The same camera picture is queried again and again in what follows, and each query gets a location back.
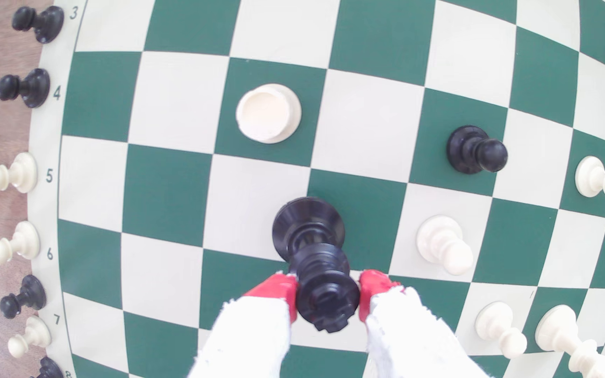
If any green white chess mat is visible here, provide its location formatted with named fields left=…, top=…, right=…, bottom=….
left=27, top=0, right=605, bottom=378

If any white chess pawn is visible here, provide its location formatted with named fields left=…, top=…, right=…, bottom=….
left=0, top=220, right=41, bottom=266
left=8, top=315, right=52, bottom=359
left=475, top=301, right=528, bottom=360
left=416, top=215, right=474, bottom=276
left=575, top=155, right=605, bottom=200
left=0, top=152, right=38, bottom=194

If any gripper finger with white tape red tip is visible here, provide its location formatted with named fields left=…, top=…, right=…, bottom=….
left=187, top=271, right=300, bottom=378
left=358, top=269, right=489, bottom=378

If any white pawn lower centre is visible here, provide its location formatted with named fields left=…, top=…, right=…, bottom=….
left=236, top=83, right=302, bottom=145

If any white chess king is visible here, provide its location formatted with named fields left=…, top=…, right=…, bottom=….
left=535, top=304, right=605, bottom=378

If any black chess piece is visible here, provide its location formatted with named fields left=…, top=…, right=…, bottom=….
left=32, top=356, right=65, bottom=378

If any black pawn blue circled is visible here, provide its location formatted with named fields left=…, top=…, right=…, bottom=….
left=272, top=197, right=361, bottom=334

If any black chess pawn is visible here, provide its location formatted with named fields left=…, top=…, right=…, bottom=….
left=0, top=68, right=51, bottom=109
left=0, top=274, right=47, bottom=319
left=12, top=5, right=65, bottom=44
left=446, top=125, right=508, bottom=175

